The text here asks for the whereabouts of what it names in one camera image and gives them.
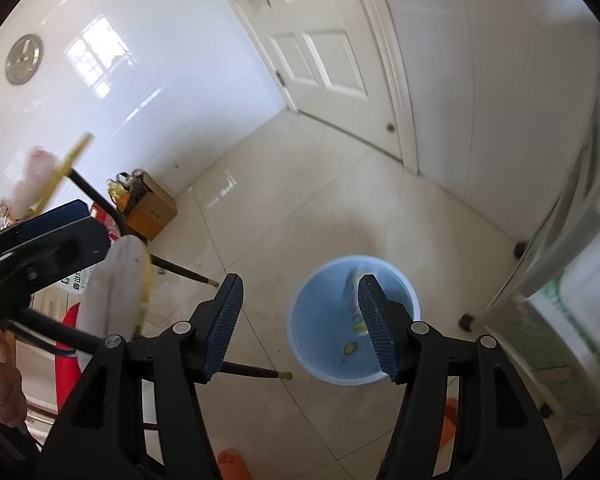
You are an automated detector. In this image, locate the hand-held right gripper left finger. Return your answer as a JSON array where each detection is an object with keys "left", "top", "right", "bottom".
[{"left": 40, "top": 274, "right": 244, "bottom": 480}]

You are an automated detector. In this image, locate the glass panel cabinet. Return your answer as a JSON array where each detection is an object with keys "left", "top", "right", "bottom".
[{"left": 459, "top": 35, "right": 600, "bottom": 421}]

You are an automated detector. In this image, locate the white panel door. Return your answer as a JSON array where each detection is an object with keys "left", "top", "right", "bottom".
[{"left": 220, "top": 0, "right": 421, "bottom": 176}]

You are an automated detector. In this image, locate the round metal wall plate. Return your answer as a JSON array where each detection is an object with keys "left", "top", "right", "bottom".
[{"left": 5, "top": 34, "right": 44, "bottom": 86}]

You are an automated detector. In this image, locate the light blue plastic bin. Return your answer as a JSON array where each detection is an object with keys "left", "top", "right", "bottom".
[{"left": 286, "top": 255, "right": 422, "bottom": 387}]

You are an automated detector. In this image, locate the brown cardboard box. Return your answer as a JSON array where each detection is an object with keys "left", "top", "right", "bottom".
[{"left": 122, "top": 172, "right": 178, "bottom": 241}]

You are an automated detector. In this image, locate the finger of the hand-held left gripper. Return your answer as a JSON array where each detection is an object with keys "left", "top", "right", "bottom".
[
  {"left": 0, "top": 217, "right": 112, "bottom": 291},
  {"left": 0, "top": 199, "right": 91, "bottom": 256}
]

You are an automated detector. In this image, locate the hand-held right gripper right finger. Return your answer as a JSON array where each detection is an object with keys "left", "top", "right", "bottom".
[{"left": 357, "top": 274, "right": 563, "bottom": 480}]

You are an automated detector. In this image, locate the orange slipper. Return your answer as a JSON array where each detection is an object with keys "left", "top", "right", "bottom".
[
  {"left": 216, "top": 449, "right": 253, "bottom": 480},
  {"left": 437, "top": 397, "right": 459, "bottom": 457}
]

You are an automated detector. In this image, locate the person's left hand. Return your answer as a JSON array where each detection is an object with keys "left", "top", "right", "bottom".
[{"left": 0, "top": 327, "right": 29, "bottom": 429}]

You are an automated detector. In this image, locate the yellow oil bottle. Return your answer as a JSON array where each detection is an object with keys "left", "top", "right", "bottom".
[{"left": 105, "top": 177, "right": 131, "bottom": 212}]

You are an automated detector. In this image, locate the white bag with green label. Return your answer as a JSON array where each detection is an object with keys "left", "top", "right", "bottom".
[{"left": 60, "top": 265, "right": 96, "bottom": 297}]

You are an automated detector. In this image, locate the green yellow wrapper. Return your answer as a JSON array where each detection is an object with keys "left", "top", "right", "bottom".
[{"left": 350, "top": 305, "right": 371, "bottom": 336}]

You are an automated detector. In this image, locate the red plastic object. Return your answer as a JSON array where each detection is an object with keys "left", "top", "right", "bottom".
[{"left": 54, "top": 305, "right": 88, "bottom": 413}]

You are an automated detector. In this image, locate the white marble round table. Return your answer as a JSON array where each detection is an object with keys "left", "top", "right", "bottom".
[{"left": 0, "top": 132, "right": 293, "bottom": 381}]

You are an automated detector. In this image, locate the brown patterned bag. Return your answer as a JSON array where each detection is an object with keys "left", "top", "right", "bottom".
[{"left": 128, "top": 169, "right": 153, "bottom": 206}]

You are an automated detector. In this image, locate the pile of colourful packages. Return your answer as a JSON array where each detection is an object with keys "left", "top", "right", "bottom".
[{"left": 0, "top": 200, "right": 20, "bottom": 235}]

